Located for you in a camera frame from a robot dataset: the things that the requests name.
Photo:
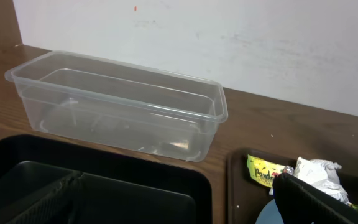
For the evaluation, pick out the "black plastic tray bin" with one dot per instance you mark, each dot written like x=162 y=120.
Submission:
x=116 y=188

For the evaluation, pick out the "yellow green snack wrapper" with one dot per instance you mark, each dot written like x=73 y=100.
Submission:
x=262 y=171

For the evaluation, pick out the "crumpled white paper napkin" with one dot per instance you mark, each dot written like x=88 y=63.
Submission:
x=318 y=173

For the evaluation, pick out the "dark blue plate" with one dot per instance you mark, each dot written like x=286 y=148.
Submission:
x=270 y=214

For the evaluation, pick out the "brown serving tray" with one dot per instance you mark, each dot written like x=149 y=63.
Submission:
x=246 y=198

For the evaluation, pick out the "clear plastic storage bin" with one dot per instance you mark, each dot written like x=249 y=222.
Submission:
x=120 y=104

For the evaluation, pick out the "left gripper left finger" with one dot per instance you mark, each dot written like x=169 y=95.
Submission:
x=60 y=205

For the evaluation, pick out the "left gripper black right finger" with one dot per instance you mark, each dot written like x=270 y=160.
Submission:
x=299 y=202

